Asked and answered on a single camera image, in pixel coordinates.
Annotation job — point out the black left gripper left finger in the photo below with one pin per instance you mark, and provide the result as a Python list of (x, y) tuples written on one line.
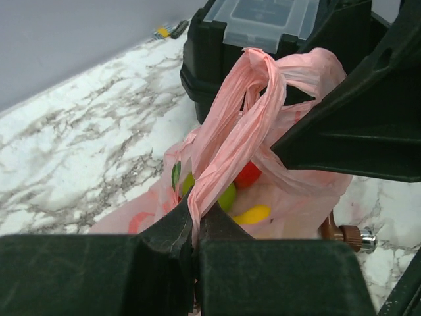
[(150, 273)]

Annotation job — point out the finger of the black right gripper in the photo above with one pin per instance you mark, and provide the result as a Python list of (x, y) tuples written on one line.
[(370, 124), (404, 300)]

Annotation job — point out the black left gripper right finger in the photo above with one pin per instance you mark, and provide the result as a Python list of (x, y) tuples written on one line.
[(239, 275)]

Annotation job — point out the yellow fake mango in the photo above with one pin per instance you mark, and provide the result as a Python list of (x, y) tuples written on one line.
[(253, 215)]

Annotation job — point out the pink plastic bag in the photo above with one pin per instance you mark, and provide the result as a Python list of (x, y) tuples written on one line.
[(259, 101)]

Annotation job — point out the green fake fruit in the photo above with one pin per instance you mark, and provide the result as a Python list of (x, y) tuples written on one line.
[(226, 200)]

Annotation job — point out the red fake fruit in bag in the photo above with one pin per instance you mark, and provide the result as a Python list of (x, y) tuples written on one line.
[(248, 176)]

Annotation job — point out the yellow and black bit set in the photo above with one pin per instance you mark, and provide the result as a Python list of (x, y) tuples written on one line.
[(173, 32)]

